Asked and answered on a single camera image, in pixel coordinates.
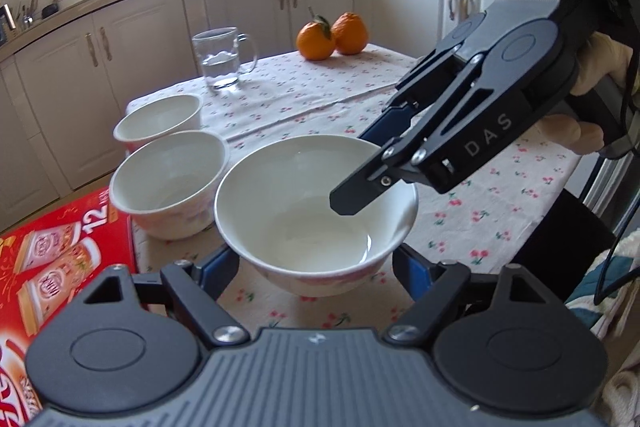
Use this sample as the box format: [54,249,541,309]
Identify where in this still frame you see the bumpy orange without leaf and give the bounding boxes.
[332,12,369,55]

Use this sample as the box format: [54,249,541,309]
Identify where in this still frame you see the white kitchen cabinets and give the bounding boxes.
[1,0,490,228]

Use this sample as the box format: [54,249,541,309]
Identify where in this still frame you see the orange with green leaf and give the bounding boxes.
[296,8,336,62]

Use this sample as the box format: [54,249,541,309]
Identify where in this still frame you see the white floral bowl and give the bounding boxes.
[113,94,203,153]
[108,130,230,241]
[215,134,419,297]

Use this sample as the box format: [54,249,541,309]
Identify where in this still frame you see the glass mug with water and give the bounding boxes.
[192,26,258,91]

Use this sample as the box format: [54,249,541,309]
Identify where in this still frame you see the cherry print tablecloth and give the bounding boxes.
[169,46,579,330]

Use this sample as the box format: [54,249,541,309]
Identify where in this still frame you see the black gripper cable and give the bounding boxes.
[591,45,640,308]

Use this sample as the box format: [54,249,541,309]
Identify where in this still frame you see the red printed cardboard box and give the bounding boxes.
[0,188,137,426]

